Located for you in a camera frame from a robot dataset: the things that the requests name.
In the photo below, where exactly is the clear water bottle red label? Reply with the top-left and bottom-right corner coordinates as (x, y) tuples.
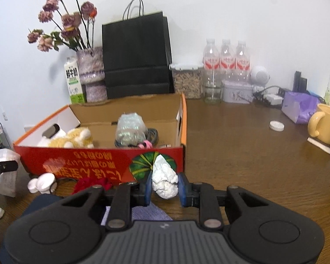
(219, 39), (236, 82)
(202, 38), (220, 88)
(235, 40), (251, 83)

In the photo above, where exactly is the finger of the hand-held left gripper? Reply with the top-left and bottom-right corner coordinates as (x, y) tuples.
(0, 161), (18, 176)

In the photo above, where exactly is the purple fabric pouch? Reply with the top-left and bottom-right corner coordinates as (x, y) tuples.
(100, 202), (173, 226)

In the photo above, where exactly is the empty glass jar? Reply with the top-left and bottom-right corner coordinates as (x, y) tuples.
(203, 84), (224, 104)

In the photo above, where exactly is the clear snack container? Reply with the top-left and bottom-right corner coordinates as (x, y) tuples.
(169, 63), (203, 100)

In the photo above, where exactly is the white power strip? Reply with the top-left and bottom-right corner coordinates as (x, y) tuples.
(254, 86), (285, 107)

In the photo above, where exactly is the black paper bag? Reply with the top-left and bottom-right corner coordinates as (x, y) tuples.
(102, 0), (174, 100)

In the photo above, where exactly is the clear plastic bag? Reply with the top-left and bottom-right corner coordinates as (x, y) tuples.
(115, 113), (148, 147)

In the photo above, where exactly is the large white bottle cap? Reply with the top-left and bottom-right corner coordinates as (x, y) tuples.
(27, 173), (58, 194)

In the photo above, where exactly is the yellow mug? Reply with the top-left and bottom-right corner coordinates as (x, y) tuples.
(307, 104), (330, 146)

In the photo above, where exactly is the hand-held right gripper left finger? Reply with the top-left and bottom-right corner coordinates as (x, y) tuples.
(62, 176), (154, 231)

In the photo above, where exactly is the dried pink roses bouquet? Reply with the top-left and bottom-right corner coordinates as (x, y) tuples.
(27, 0), (97, 53)

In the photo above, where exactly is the brown wooden desk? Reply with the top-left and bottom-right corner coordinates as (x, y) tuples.
(0, 97), (330, 264)

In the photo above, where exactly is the black upright device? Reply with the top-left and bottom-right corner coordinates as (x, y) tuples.
(293, 71), (308, 93)

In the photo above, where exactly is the red fabric rose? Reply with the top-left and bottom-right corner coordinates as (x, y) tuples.
(71, 177), (114, 194)

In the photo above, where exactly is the purple textured vase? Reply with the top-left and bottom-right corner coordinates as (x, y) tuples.
(76, 47), (108, 103)

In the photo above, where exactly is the pale floral tin box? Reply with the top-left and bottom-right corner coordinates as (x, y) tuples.
(222, 80), (254, 104)

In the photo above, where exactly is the white round camera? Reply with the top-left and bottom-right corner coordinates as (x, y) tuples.
(249, 65), (270, 94)

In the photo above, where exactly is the white and green milk carton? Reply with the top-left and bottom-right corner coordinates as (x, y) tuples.
(64, 57), (87, 104)

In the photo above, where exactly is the small clear spray bottle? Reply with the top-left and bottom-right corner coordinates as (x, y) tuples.
(324, 74), (330, 105)

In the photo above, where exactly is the purple tissue pack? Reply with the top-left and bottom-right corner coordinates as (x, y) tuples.
(281, 92), (321, 124)

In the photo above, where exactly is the white paper stick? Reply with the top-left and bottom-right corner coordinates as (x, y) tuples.
(307, 137), (330, 156)

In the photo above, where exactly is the white and yellow plush sheep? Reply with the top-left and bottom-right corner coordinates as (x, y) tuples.
(37, 126), (95, 149)

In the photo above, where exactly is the white tissue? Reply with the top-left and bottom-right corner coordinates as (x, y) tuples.
(151, 154), (179, 200)

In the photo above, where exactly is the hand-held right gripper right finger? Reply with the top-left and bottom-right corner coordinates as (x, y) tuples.
(177, 173), (270, 230)

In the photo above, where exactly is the red cardboard box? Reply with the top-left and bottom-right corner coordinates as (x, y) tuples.
(13, 93), (187, 186)

